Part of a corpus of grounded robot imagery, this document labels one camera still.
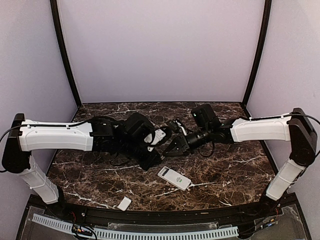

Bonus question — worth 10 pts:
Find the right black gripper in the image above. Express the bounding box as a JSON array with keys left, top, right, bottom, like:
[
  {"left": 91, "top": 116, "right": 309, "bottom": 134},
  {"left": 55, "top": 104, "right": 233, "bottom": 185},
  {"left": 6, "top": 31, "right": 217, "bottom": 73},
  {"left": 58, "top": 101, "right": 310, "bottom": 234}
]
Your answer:
[{"left": 162, "top": 125, "right": 212, "bottom": 157}]

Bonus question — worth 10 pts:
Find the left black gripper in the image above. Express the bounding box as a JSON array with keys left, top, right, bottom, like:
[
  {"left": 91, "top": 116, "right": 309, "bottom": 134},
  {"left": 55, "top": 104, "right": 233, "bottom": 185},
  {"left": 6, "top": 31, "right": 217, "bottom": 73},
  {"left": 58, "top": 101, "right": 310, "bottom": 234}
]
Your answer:
[{"left": 118, "top": 138, "right": 163, "bottom": 172}]

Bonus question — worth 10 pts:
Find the white remote control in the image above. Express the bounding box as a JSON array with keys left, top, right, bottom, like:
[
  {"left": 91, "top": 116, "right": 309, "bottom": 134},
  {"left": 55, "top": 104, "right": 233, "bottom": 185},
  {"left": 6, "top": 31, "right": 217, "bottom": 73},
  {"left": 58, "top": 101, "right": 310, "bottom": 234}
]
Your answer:
[{"left": 157, "top": 166, "right": 192, "bottom": 191}]

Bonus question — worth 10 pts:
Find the white battery cover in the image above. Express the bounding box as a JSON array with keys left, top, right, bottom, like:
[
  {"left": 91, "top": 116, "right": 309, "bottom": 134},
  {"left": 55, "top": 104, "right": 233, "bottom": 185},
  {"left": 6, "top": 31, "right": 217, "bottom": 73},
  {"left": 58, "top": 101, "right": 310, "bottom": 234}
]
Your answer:
[{"left": 117, "top": 196, "right": 132, "bottom": 211}]

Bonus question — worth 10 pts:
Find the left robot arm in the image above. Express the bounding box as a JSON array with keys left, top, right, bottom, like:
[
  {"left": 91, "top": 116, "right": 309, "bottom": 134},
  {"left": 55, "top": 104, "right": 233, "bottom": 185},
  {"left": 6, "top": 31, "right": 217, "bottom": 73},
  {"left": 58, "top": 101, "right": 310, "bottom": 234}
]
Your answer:
[{"left": 1, "top": 112, "right": 168, "bottom": 218}]

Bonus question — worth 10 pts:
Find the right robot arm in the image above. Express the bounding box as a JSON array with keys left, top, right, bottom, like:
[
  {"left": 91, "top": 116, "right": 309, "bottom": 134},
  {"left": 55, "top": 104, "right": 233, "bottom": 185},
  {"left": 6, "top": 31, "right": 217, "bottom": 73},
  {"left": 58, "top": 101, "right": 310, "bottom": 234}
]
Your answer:
[{"left": 163, "top": 104, "right": 320, "bottom": 217}]

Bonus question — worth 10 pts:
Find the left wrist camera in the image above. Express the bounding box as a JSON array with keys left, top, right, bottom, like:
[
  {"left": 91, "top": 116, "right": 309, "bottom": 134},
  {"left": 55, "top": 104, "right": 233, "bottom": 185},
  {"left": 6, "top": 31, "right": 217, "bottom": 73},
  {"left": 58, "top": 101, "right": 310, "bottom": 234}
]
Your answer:
[{"left": 144, "top": 126, "right": 172, "bottom": 152}]

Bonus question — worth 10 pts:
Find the white slotted cable duct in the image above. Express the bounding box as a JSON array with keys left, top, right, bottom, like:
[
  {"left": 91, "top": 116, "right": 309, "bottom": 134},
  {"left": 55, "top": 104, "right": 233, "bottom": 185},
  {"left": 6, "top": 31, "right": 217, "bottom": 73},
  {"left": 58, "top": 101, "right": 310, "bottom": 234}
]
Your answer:
[{"left": 32, "top": 213, "right": 239, "bottom": 240}]

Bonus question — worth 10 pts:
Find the black front rail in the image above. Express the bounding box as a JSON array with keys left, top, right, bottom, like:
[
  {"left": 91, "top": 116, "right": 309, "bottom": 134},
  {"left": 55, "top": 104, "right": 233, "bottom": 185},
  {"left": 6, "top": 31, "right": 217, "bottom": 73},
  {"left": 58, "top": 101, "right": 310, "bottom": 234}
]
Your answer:
[{"left": 64, "top": 202, "right": 260, "bottom": 225}]

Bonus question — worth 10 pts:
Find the right black frame post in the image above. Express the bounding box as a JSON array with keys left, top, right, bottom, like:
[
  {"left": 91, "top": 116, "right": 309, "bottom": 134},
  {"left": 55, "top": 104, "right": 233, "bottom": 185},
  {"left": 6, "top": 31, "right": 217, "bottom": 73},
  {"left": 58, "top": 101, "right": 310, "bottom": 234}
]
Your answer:
[{"left": 241, "top": 0, "right": 272, "bottom": 109}]

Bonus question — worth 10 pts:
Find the black frame post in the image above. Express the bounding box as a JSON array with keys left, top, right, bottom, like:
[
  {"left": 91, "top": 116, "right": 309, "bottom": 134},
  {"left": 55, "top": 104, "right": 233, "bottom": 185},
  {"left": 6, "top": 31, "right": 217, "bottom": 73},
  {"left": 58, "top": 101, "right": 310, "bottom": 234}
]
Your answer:
[
  {"left": 49, "top": 0, "right": 82, "bottom": 108},
  {"left": 241, "top": 0, "right": 272, "bottom": 109}
]

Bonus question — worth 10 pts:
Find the left black frame post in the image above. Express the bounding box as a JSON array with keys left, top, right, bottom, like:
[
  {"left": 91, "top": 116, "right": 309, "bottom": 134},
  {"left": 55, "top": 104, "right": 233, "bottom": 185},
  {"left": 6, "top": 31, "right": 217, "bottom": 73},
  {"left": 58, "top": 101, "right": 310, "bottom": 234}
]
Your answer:
[{"left": 49, "top": 0, "right": 82, "bottom": 108}]

